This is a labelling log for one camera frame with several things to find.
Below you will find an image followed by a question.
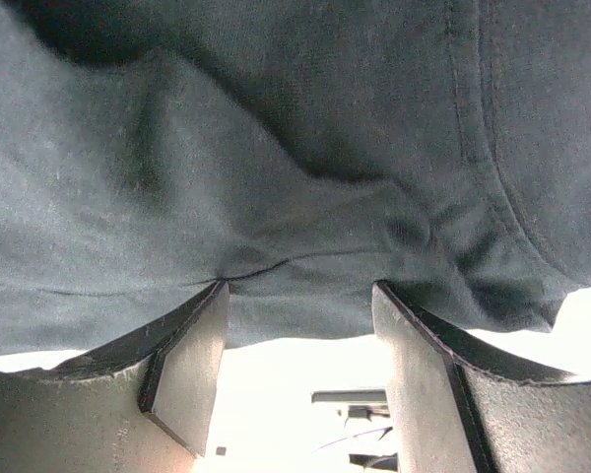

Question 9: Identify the black t-shirt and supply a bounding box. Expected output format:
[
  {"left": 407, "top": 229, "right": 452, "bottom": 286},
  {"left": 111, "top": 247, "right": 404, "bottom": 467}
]
[{"left": 0, "top": 1, "right": 591, "bottom": 355}]

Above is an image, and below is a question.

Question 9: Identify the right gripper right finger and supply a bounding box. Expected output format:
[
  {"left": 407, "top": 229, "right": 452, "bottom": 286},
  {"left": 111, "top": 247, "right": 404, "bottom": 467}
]
[{"left": 371, "top": 281, "right": 576, "bottom": 472}]

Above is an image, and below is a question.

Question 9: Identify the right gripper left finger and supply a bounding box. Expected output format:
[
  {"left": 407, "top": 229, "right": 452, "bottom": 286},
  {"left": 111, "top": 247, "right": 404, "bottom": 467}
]
[{"left": 29, "top": 279, "right": 231, "bottom": 458}]

